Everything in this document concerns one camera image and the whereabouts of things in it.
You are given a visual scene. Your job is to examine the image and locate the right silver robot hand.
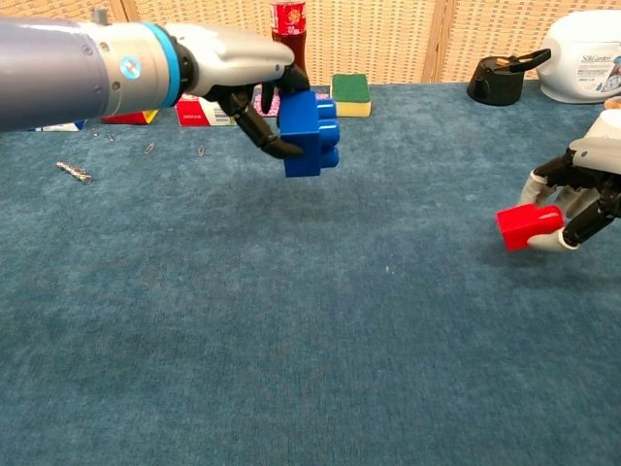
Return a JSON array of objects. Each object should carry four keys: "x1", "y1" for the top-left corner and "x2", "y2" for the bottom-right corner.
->
[{"x1": 518, "y1": 108, "x2": 621, "y2": 252}]

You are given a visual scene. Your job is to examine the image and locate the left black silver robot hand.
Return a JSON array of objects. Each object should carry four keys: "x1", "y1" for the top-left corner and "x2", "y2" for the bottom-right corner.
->
[{"x1": 164, "y1": 21, "x2": 312, "y2": 161}]

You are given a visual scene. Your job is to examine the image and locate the red toy block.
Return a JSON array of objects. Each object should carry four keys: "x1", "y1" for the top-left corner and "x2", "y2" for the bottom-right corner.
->
[{"x1": 495, "y1": 203, "x2": 567, "y2": 253}]

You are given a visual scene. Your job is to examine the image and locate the blue toy block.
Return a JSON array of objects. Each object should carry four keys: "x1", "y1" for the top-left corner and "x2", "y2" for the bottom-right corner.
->
[{"x1": 278, "y1": 90, "x2": 343, "y2": 179}]

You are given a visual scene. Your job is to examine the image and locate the pink patterned sponges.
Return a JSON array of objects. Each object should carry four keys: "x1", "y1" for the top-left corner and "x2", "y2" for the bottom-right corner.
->
[{"x1": 251, "y1": 83, "x2": 283, "y2": 118}]

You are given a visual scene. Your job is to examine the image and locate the cola bottle with red cap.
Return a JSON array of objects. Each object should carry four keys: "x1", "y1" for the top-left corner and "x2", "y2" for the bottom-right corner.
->
[{"x1": 269, "y1": 0, "x2": 309, "y2": 86}]

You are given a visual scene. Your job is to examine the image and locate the red snack box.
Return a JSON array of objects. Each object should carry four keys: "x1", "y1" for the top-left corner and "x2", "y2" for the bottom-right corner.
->
[{"x1": 174, "y1": 93, "x2": 240, "y2": 128}]

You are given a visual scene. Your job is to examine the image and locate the yellow red Lipo box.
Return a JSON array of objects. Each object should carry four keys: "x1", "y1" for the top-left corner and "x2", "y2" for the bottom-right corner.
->
[{"x1": 100, "y1": 109, "x2": 160, "y2": 126}]

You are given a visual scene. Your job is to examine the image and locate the green and yellow sponge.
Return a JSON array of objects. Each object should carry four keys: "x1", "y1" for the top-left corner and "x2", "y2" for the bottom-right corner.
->
[{"x1": 330, "y1": 73, "x2": 373, "y2": 118}]

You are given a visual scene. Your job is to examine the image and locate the white round lidded container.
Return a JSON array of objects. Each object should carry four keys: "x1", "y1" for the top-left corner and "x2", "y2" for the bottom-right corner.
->
[{"x1": 535, "y1": 9, "x2": 621, "y2": 105}]

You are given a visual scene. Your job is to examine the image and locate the woven folding screen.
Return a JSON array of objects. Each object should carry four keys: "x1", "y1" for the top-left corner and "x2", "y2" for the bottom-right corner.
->
[{"x1": 0, "y1": 0, "x2": 621, "y2": 87}]

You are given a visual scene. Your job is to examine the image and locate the blue toothpaste box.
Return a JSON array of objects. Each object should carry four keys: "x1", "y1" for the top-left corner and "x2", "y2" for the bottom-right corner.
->
[{"x1": 27, "y1": 119, "x2": 88, "y2": 134}]

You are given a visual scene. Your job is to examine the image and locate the silver foil wrapped stick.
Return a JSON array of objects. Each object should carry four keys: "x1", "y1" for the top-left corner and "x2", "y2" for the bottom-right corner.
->
[{"x1": 55, "y1": 160, "x2": 94, "y2": 186}]

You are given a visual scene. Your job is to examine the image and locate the blue carpet table cover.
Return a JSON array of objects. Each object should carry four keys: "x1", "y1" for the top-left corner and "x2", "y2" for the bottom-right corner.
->
[{"x1": 0, "y1": 81, "x2": 621, "y2": 466}]

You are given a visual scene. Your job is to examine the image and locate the black bottle lid with strap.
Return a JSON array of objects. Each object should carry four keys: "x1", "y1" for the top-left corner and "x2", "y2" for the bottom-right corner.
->
[{"x1": 466, "y1": 48, "x2": 553, "y2": 108}]

